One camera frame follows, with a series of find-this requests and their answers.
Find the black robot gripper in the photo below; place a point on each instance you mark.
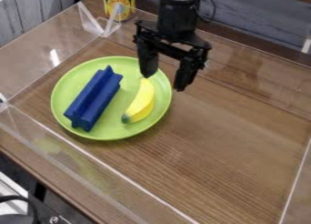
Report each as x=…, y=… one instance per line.
x=170, y=36

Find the yellow toy banana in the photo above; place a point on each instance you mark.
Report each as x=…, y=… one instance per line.
x=141, y=104

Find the green round plate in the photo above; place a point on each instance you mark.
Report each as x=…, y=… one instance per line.
x=109, y=128

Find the yellow labelled tin can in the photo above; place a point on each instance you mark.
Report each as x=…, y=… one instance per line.
x=118, y=9

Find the blue star-shaped block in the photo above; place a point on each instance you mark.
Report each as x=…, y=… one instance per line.
x=93, y=99

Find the clear acrylic tray walls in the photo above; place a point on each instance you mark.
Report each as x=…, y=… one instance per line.
x=224, y=160

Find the black metal bracket with bolt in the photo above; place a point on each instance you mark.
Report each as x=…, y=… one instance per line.
x=52, y=210

